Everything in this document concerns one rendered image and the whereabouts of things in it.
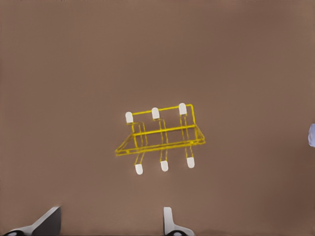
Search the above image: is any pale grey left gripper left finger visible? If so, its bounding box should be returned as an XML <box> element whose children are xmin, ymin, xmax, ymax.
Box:
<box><xmin>1</xmin><ymin>206</ymin><xmax>62</xmax><ymax>236</ymax></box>

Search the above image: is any yellow wire cup holder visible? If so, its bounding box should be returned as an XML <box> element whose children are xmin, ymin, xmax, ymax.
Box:
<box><xmin>115</xmin><ymin>102</ymin><xmax>206</xmax><ymax>176</ymax></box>

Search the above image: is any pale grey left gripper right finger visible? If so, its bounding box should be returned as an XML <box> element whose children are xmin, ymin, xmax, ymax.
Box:
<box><xmin>163</xmin><ymin>206</ymin><xmax>195</xmax><ymax>236</ymax></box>

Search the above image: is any pale blue cup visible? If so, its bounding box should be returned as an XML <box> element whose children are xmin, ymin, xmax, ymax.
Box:
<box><xmin>308</xmin><ymin>123</ymin><xmax>315</xmax><ymax>148</ymax></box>

